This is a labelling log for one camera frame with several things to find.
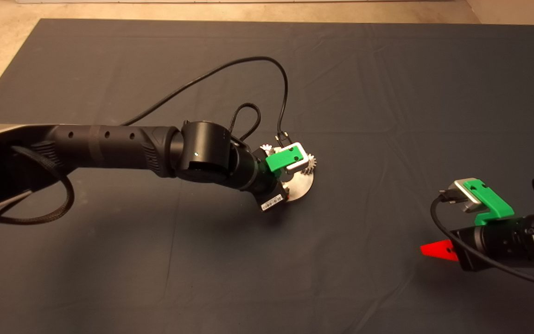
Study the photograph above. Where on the small steel planetary gear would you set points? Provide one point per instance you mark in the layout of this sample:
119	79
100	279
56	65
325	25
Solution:
285	186
265	148
312	163

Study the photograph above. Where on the green left camera mount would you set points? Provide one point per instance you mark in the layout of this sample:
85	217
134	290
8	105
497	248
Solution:
281	161

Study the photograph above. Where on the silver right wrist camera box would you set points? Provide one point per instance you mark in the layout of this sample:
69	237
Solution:
461	189

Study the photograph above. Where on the round metal carrier plate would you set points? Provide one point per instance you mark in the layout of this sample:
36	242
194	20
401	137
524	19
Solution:
301	185

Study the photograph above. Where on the dark grey table cloth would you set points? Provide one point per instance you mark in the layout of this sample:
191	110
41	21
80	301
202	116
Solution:
341	83

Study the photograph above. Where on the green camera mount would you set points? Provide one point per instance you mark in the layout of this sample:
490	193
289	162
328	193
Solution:
281	161
489	200

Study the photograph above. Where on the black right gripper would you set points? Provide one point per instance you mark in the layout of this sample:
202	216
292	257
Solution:
499	242

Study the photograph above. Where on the green right camera mount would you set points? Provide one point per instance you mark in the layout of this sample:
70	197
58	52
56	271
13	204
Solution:
489	200

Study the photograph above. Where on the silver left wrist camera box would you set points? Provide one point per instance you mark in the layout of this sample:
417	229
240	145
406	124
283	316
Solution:
301	162

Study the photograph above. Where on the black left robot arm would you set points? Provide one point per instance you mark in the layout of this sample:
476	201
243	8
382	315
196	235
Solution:
109	144

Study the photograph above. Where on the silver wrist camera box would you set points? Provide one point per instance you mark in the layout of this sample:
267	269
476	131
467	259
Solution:
301	162
461	189

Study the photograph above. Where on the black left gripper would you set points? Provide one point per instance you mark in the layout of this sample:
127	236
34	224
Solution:
269	194

